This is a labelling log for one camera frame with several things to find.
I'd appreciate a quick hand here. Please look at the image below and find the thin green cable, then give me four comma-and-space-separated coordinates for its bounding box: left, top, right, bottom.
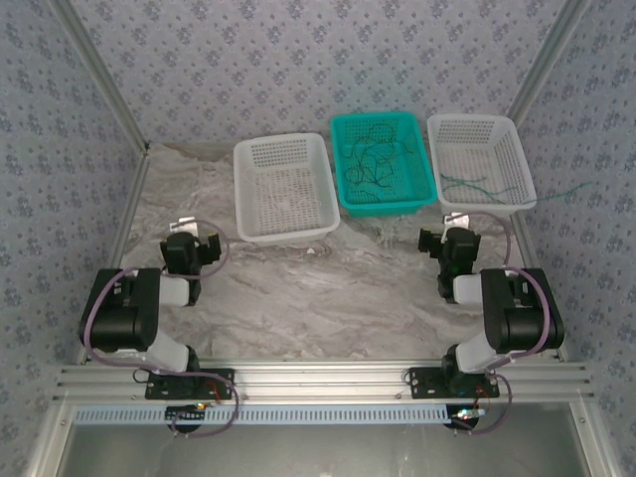
439, 172, 596, 206

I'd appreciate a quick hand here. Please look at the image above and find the thin blue cable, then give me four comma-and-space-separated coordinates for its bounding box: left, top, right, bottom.
347, 163, 398, 203

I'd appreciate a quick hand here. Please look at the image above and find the thin black cable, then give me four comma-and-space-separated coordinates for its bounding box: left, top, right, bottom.
345, 121, 416, 203

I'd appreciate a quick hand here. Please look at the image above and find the teal plastic basket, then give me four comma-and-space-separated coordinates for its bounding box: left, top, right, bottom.
330, 111, 439, 219

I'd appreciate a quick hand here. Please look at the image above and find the white plastic basket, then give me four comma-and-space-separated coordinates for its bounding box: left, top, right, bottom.
232, 131, 343, 248
425, 113, 539, 219

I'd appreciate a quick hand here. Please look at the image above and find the small circuit board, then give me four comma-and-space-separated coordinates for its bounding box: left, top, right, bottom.
166, 402, 209, 424
449, 406, 487, 429

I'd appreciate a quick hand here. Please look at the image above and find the grey metal panel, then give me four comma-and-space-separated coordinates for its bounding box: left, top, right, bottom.
57, 401, 592, 477

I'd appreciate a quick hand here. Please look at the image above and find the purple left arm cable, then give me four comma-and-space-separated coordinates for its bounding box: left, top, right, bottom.
81, 221, 241, 439

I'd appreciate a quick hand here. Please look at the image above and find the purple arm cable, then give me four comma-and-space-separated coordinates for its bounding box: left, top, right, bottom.
454, 211, 557, 436
81, 221, 241, 439

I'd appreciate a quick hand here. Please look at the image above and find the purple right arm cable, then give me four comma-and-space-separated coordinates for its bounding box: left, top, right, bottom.
454, 211, 557, 436

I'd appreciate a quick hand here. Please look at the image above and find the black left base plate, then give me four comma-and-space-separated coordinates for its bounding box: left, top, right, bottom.
144, 368, 236, 400

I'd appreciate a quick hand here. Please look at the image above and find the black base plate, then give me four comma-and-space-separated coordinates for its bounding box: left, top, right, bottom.
407, 366, 501, 400
144, 368, 236, 400

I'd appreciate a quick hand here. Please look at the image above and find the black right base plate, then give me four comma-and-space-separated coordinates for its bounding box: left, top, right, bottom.
407, 366, 501, 400

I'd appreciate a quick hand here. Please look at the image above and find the aluminium front rail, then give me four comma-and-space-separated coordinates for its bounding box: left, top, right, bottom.
54, 358, 596, 404

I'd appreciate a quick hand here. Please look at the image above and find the aluminium frame post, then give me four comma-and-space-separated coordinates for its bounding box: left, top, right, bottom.
506, 0, 595, 125
568, 400, 620, 477
47, 0, 153, 153
27, 400, 76, 477

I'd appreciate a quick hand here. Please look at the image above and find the white slotted cable duct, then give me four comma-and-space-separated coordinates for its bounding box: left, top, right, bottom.
74, 402, 451, 427

